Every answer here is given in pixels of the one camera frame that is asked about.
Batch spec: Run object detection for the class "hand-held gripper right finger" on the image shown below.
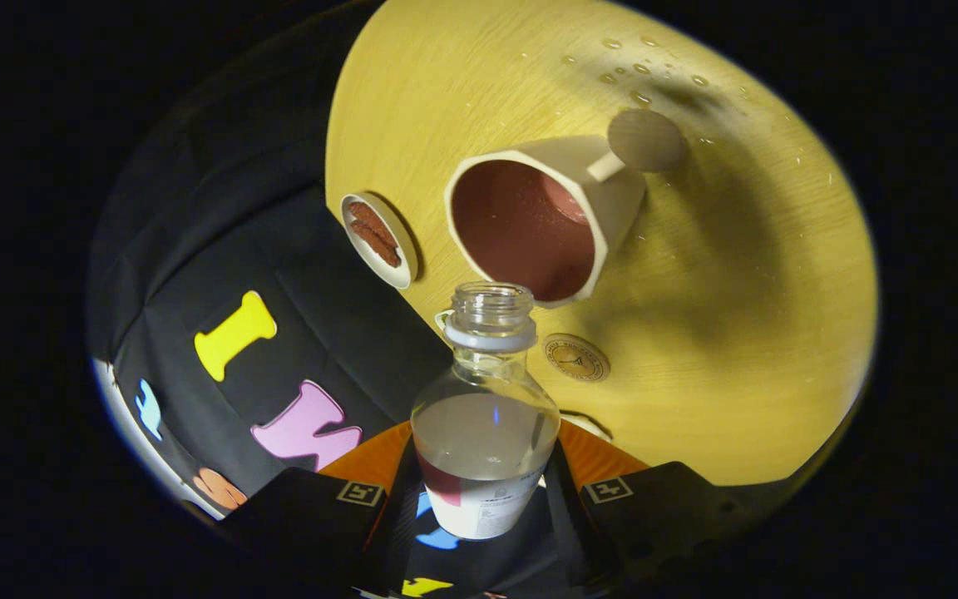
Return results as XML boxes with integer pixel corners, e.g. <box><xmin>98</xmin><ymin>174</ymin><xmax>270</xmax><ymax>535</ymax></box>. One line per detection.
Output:
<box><xmin>544</xmin><ymin>420</ymin><xmax>748</xmax><ymax>590</ymax></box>

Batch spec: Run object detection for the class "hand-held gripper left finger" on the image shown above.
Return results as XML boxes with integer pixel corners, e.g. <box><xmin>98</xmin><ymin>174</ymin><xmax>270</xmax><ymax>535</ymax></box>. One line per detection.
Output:
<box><xmin>221</xmin><ymin>420</ymin><xmax>413</xmax><ymax>596</ymax></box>

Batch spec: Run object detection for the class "clear juice bottle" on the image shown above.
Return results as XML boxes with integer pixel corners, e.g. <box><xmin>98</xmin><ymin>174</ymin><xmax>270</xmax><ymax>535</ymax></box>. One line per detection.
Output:
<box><xmin>411</xmin><ymin>281</ymin><xmax>561</xmax><ymax>542</ymax></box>

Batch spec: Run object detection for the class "round wooden coaster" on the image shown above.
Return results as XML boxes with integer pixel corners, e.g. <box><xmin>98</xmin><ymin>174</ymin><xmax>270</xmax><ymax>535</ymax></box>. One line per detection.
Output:
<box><xmin>543</xmin><ymin>333</ymin><xmax>611</xmax><ymax>384</ymax></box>

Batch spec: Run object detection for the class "cream cup pink inside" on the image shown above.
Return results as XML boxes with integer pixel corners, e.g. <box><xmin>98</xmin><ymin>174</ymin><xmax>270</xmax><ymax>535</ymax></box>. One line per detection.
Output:
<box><xmin>444</xmin><ymin>109</ymin><xmax>688</xmax><ymax>309</ymax></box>

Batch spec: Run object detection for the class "wooden table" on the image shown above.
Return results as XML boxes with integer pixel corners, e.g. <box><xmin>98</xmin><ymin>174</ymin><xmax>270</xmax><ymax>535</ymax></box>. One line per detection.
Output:
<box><xmin>325</xmin><ymin>0</ymin><xmax>879</xmax><ymax>488</ymax></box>

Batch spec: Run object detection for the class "white round plate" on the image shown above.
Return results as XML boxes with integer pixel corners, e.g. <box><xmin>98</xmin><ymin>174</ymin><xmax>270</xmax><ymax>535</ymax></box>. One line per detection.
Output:
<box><xmin>339</xmin><ymin>192</ymin><xmax>420</xmax><ymax>290</ymax></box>

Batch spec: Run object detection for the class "red meat piece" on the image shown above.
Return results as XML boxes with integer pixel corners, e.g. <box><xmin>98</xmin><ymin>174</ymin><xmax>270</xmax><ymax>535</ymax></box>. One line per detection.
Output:
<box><xmin>348</xmin><ymin>200</ymin><xmax>401</xmax><ymax>250</ymax></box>
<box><xmin>350</xmin><ymin>218</ymin><xmax>403</xmax><ymax>269</ymax></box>

